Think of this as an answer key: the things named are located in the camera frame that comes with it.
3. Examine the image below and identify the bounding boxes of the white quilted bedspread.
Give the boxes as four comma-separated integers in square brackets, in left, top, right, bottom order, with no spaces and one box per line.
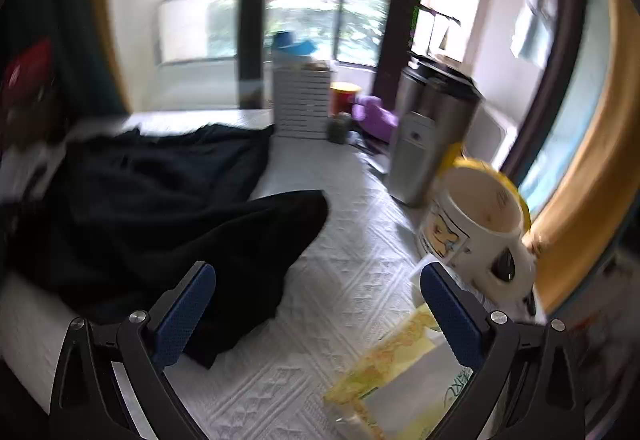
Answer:
[0,107,501,440]

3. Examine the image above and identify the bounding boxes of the dark door frame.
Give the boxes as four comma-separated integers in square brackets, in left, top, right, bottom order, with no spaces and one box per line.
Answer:
[239,0,272,112]
[499,0,592,182]
[374,0,432,97]

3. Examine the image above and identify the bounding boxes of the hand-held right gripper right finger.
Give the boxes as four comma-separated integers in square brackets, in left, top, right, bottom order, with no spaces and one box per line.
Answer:
[420,262,587,440]

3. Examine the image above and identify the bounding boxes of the yellow curtain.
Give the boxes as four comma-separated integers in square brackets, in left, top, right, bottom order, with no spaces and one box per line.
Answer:
[519,0,640,317]
[86,0,135,115]

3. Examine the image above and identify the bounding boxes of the blue item in basket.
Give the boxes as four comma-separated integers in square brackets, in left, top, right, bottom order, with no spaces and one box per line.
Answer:
[272,30,319,66]

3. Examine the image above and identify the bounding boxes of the black knit garment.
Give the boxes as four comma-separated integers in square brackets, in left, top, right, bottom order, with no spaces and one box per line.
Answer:
[0,189,330,369]

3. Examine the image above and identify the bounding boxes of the yellow tissue pack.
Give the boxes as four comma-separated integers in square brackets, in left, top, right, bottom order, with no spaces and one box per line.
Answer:
[322,302,482,440]

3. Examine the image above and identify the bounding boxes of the black shirt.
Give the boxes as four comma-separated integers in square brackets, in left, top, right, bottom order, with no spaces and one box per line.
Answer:
[47,124,275,226]

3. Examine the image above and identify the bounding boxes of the white cartoon mug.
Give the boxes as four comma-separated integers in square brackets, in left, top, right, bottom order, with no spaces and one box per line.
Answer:
[417,157,539,307]

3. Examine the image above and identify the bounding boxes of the teal curtain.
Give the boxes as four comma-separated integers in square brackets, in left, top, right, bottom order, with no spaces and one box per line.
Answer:
[0,0,127,122]

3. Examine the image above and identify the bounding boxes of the hanging grey clothes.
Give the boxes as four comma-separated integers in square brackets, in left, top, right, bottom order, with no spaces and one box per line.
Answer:
[509,0,562,69]

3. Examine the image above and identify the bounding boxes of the red and yellow cup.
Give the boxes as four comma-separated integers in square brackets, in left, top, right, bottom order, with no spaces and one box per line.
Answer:
[329,82,362,116]

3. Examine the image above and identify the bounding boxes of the purple cloth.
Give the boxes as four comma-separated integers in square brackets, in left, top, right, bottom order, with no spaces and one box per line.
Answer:
[351,94,401,144]

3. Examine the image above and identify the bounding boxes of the steel tumbler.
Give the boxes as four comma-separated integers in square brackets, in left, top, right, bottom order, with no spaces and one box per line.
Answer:
[387,57,486,209]

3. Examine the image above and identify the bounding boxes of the white slatted basket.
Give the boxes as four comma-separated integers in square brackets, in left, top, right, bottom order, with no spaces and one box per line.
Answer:
[272,62,334,141]

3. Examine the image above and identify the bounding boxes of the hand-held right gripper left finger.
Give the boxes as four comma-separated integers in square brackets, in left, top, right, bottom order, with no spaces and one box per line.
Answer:
[49,261,217,440]

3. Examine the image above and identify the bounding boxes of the small grey item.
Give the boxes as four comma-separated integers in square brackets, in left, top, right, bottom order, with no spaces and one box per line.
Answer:
[327,112,354,146]

